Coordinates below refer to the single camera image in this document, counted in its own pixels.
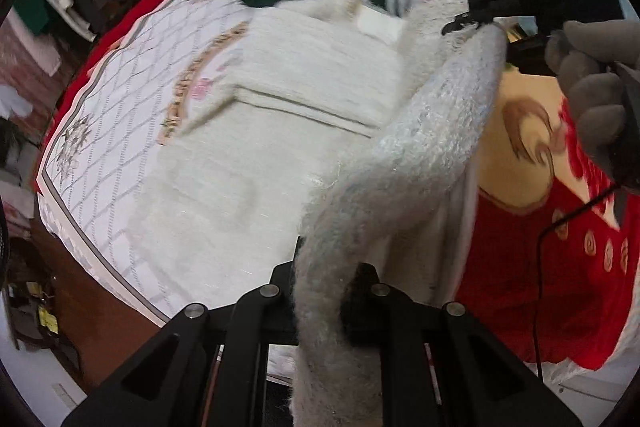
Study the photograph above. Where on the wooden bed frame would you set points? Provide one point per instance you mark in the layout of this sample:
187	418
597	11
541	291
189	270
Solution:
90	317

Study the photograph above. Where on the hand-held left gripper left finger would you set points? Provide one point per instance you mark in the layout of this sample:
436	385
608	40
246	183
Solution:
283	278

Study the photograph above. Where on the white quilted bed sheet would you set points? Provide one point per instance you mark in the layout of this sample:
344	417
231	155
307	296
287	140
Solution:
115	117

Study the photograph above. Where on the white fuzzy sweater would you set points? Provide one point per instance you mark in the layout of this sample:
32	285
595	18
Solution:
300	132

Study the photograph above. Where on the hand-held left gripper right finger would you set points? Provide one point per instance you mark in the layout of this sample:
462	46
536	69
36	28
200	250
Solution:
366	288

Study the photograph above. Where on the person's right hand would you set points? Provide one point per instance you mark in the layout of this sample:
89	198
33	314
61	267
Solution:
595	97

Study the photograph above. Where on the grey garment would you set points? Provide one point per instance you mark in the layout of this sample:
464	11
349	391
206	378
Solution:
397	2

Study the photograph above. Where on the red patterned blanket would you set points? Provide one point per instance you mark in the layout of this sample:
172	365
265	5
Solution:
540	257

